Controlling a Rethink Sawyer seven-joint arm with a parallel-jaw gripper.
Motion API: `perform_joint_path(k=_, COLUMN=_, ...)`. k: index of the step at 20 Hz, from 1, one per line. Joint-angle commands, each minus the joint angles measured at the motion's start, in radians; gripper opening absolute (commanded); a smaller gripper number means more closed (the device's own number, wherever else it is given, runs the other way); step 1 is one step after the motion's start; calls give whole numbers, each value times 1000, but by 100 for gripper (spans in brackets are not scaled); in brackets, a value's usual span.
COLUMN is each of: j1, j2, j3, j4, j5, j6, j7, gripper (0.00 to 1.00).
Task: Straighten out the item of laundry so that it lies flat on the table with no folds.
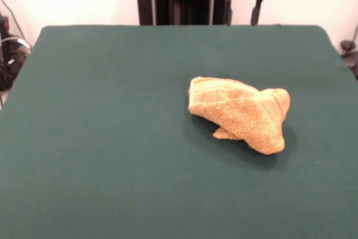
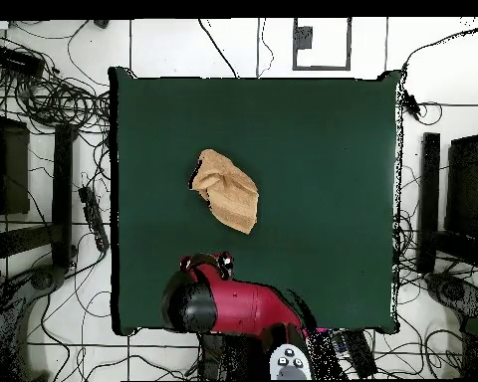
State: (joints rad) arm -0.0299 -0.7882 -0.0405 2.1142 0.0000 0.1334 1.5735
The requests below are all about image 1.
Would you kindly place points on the tan terry towel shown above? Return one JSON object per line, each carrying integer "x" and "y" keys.
{"x": 237, "y": 104}

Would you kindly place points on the black stand base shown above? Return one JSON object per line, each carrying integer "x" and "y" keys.
{"x": 349, "y": 54}

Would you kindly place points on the dark green table cloth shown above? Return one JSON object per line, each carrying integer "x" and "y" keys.
{"x": 112, "y": 138}

